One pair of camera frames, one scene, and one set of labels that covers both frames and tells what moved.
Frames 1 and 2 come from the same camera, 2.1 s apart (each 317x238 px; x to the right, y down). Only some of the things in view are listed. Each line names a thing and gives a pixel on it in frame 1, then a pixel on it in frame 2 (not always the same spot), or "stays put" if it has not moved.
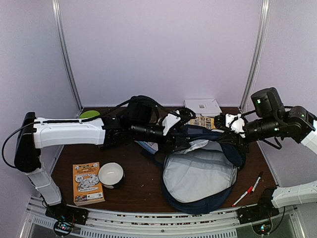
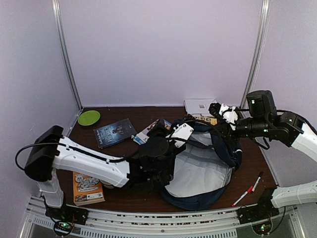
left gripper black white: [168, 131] → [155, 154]
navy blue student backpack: [199, 178] stays put
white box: [206, 107] stays put
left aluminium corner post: [57, 20] stays put
